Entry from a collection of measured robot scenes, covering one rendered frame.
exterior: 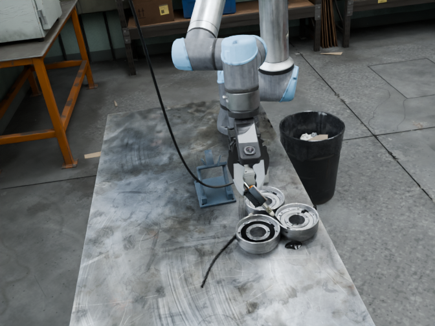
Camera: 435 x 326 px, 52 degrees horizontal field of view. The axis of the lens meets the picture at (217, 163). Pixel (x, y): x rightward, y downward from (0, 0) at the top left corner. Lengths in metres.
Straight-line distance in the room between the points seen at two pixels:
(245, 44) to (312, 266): 0.50
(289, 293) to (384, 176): 1.87
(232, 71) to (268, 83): 0.51
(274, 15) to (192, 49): 0.38
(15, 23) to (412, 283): 2.61
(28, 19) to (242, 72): 2.27
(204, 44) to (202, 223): 0.45
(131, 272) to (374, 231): 1.55
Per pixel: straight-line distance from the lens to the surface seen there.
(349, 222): 2.43
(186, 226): 1.17
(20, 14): 3.09
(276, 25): 1.39
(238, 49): 0.94
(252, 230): 1.10
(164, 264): 1.08
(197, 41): 1.08
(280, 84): 1.45
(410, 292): 2.14
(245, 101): 0.96
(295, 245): 1.09
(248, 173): 1.26
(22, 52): 2.98
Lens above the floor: 1.55
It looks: 32 degrees down
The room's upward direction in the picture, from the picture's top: 6 degrees counter-clockwise
